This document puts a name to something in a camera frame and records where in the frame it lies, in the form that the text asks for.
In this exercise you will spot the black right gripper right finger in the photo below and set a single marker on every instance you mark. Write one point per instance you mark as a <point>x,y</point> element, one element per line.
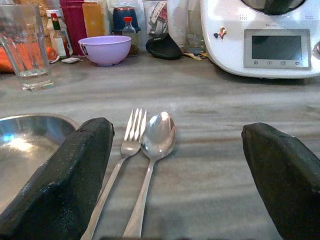
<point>287,180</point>

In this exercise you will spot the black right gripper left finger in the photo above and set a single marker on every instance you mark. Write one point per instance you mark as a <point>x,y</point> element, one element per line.
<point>62,180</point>

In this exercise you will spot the round steel plate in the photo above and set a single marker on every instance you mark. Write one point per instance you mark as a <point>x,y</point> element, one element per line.
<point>25,150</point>

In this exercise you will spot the steel fork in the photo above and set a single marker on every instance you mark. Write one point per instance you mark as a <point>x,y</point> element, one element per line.
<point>130,147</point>

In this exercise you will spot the steel spoon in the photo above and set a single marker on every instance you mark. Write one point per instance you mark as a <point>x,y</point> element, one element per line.
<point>157,140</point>

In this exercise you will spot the small white card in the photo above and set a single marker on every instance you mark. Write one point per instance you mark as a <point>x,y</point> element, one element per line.
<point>70,60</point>

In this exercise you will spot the purple plastic bowl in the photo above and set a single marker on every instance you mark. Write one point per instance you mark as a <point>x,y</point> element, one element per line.
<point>107,52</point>

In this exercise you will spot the clear glass tumbler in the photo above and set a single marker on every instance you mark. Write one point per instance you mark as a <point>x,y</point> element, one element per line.
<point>25,50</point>

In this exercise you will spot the hot sauce bottle red cap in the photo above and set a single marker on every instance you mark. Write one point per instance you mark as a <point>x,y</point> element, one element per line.
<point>59,42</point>

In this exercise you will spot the white kitchen appliance with screen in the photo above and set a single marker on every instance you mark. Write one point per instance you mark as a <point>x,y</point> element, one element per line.
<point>225,55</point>

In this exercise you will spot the yellow packet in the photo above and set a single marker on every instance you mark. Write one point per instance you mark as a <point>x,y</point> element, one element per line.
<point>195,56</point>

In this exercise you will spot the magenta plastic container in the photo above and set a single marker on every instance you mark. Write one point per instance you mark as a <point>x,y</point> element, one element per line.
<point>75,25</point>

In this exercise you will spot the orange plastic container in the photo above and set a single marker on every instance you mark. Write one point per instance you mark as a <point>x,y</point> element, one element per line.
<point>92,20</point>

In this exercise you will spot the small clear bottle red cap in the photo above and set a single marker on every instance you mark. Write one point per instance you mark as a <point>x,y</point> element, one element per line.
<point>129,31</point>

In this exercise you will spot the black oval object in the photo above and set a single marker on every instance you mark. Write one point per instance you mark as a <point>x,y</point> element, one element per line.
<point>162,48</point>

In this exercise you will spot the clear glass jar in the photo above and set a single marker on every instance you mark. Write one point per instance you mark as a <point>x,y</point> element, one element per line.
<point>195,42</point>

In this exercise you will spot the dark blue jar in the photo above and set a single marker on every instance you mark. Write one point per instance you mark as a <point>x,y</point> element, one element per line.
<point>120,20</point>

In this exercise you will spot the clear plastic container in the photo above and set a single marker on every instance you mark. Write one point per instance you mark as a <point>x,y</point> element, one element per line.
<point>156,15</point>

